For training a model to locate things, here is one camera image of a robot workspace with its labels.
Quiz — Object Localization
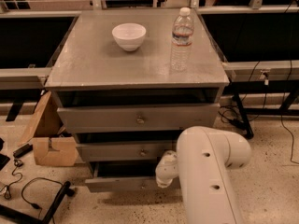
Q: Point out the clear plastic water bottle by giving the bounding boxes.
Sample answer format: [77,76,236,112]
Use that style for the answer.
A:
[170,7,194,71]

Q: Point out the black device on floor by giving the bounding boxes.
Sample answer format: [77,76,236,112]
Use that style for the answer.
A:
[13,144,33,159]

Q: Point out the white ceramic bowl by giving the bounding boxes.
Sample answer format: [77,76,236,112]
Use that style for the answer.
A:
[112,23,147,51]

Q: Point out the grey top drawer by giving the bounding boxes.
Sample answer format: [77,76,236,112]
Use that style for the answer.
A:
[57,104,220,133]

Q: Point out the black stand base left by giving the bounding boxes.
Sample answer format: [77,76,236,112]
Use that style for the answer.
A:
[0,181,75,224]

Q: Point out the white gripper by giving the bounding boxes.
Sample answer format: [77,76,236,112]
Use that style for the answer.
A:
[155,150,178,189]

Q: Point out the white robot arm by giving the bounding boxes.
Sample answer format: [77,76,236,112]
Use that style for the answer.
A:
[155,126,251,224]

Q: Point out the grey drawer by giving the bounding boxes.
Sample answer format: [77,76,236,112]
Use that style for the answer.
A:
[84,161,181,193]
[57,104,220,133]
[77,140,176,161]

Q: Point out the brown cardboard box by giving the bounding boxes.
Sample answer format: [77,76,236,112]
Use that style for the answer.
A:
[18,91,78,167]

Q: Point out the grey bottom drawer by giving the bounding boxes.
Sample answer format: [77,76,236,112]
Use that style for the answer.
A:
[84,161,181,193]

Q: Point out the grey middle drawer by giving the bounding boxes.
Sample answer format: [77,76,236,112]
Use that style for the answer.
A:
[77,140,176,161]

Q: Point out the black cable on floor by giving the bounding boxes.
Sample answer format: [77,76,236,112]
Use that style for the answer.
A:
[0,159,64,219]

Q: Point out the black cables right floor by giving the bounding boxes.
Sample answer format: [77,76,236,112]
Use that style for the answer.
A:
[217,61,269,129]

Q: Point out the grey drawer cabinet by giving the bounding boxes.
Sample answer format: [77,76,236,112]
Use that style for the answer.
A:
[44,8,230,173]

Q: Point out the black table leg right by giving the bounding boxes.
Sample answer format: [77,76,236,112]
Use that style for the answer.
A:
[233,93,254,139]

